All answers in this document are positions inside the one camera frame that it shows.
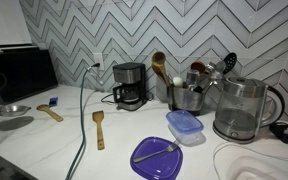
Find black coffee maker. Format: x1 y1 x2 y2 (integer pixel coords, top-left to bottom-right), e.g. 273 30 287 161
113 62 147 111

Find wooden spoon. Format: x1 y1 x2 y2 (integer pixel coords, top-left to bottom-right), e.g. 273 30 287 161
36 104 63 122

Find black slotted spoon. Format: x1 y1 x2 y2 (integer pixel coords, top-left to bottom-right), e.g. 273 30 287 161
223 52 237 74

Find black microwave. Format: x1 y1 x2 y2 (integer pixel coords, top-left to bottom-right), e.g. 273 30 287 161
0 49 58 105

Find wooden spatula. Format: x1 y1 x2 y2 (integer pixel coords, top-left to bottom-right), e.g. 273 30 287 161
92 111 105 150

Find dark object bottom left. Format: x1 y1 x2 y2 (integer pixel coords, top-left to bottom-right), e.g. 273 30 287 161
0 156 38 180

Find blue small object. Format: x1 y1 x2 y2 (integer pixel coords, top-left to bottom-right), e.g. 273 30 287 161
49 97 58 107

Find clear plastic container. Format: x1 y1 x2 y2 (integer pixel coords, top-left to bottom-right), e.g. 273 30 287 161
226 156 288 180

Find metal utensil holder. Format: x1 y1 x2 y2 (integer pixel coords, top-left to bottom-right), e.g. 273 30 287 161
167 84 205 116

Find silver metal bowl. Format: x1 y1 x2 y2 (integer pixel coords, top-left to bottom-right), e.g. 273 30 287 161
0 105 30 117

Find clear container with blue lid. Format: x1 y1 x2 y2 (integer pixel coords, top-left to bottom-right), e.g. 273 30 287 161
166 110 206 147

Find glass electric kettle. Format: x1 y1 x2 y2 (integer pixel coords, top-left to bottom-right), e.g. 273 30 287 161
213 77 285 144

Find wooden spoons in holder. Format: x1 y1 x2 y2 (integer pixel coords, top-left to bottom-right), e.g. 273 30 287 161
151 51 170 86

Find white wall outlet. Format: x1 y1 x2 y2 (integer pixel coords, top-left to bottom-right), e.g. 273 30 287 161
94 53 104 71

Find green cable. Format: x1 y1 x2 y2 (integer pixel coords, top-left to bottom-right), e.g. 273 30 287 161
64 62 101 180

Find purple square plate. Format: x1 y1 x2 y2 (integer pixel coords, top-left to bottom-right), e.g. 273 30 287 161
130 137 183 180

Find silver fork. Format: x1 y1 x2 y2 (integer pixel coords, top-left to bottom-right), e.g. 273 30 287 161
132 141 178 163

